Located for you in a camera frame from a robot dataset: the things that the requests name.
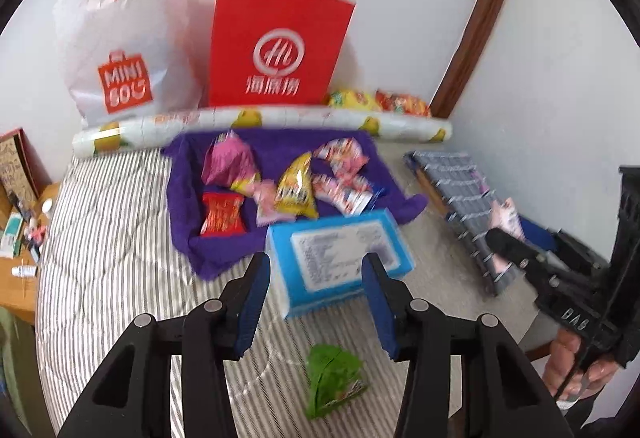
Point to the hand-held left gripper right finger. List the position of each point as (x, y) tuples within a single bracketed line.
[(382, 313)]

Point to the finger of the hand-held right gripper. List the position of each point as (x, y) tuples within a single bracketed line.
[(537, 230), (520, 255)]

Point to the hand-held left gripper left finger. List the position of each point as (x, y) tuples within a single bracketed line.
[(252, 313)]

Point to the pale pink strawberry packet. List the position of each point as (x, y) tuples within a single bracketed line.
[(507, 215)]

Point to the blue tissue box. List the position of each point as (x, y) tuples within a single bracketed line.
[(340, 243)]

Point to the green snack packet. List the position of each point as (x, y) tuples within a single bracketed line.
[(330, 378)]

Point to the pink snack packet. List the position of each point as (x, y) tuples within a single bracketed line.
[(265, 205)]

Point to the white red strawberry snack packet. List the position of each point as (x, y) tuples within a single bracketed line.
[(340, 156), (340, 195)]

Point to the yellow snack packet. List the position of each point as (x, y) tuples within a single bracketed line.
[(295, 190)]

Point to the magenta snack packet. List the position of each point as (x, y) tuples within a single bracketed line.
[(227, 163)]

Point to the person's right hand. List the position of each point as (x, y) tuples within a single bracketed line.
[(560, 363)]

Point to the purple towel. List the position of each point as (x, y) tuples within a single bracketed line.
[(220, 253)]

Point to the grey checked folded cloth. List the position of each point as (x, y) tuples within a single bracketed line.
[(450, 178)]

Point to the striped quilt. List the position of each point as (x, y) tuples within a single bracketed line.
[(110, 243)]

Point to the orange snack bag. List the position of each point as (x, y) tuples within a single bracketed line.
[(402, 103)]

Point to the lemon print paper roll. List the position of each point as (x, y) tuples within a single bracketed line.
[(165, 126)]

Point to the yellow snack bag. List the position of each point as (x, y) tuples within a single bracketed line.
[(352, 99)]

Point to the wooden nightstand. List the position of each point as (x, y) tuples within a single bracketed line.
[(27, 300)]

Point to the small white bottle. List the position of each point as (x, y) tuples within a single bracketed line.
[(24, 271)]

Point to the green white box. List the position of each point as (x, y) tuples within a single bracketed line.
[(11, 235)]

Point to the red paper bag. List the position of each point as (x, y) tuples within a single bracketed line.
[(280, 18)]

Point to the white plastic bag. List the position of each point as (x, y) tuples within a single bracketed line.
[(125, 18)]

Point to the brown wooden door frame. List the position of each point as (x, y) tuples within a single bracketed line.
[(480, 18)]

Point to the brown picture frame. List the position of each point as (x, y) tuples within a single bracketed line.
[(15, 163)]

